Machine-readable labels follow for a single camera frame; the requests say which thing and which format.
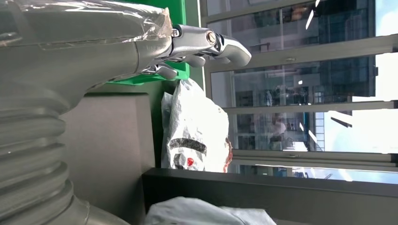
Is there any white parcel with black print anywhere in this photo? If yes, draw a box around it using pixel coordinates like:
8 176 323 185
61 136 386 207
144 196 277 225

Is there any white crumpled parcel bag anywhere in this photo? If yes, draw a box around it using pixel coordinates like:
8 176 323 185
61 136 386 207
161 78 233 173

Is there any green plastic crate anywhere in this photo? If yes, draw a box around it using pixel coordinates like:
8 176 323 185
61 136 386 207
106 0 191 86

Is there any dark window frame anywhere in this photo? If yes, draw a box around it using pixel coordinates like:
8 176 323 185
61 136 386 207
199 0 398 173

